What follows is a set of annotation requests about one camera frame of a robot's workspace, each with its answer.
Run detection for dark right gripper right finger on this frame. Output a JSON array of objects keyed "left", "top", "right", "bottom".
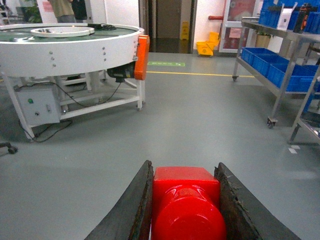
[{"left": 214, "top": 162, "right": 299, "bottom": 240}]

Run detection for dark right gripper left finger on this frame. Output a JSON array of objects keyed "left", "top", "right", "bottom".
[{"left": 86, "top": 160, "right": 154, "bottom": 240}]

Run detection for red toy block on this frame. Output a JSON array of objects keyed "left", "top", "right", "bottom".
[{"left": 151, "top": 166, "right": 227, "bottom": 240}]

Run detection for white control box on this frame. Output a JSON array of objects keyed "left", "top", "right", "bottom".
[{"left": 15, "top": 84, "right": 62, "bottom": 126}]

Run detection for blue bin on shelf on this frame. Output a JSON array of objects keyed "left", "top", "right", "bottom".
[{"left": 241, "top": 47, "right": 276, "bottom": 65}]

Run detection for steel shelf cart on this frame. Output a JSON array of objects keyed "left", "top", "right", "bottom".
[{"left": 232, "top": 17, "right": 320, "bottom": 145}]

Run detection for white carton box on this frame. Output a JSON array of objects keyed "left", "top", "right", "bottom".
[{"left": 276, "top": 8, "right": 293, "bottom": 30}]

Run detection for black electric motor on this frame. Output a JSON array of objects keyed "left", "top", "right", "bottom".
[{"left": 107, "top": 61, "right": 136, "bottom": 83}]

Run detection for orange guard cover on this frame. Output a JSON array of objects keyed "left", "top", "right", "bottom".
[{"left": 134, "top": 35, "right": 150, "bottom": 81}]

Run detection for white round rotary table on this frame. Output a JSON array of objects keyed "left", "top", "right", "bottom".
[{"left": 0, "top": 23, "right": 145, "bottom": 141}]

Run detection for yellow mop bucket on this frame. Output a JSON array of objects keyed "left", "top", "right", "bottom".
[{"left": 196, "top": 32, "right": 220, "bottom": 57}]

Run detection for potted green plant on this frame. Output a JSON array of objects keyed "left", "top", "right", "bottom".
[{"left": 255, "top": 31, "right": 272, "bottom": 48}]

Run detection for yellow wet floor sign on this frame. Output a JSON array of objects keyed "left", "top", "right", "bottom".
[{"left": 180, "top": 21, "right": 190, "bottom": 40}]

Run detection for person in beige shirt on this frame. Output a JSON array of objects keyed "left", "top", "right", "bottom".
[{"left": 48, "top": 0, "right": 76, "bottom": 23}]

